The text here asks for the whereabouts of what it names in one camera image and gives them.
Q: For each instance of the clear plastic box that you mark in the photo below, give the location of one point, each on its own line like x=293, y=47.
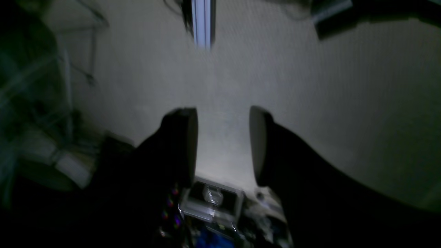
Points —
x=212, y=202

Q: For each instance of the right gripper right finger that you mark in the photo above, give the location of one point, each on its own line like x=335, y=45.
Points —
x=325, y=208

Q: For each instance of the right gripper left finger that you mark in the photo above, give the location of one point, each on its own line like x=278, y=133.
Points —
x=131, y=195

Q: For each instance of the aluminium frame bar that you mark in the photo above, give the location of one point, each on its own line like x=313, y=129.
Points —
x=199, y=18

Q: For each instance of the metal wire shelf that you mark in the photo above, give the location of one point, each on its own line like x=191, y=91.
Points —
x=45, y=46

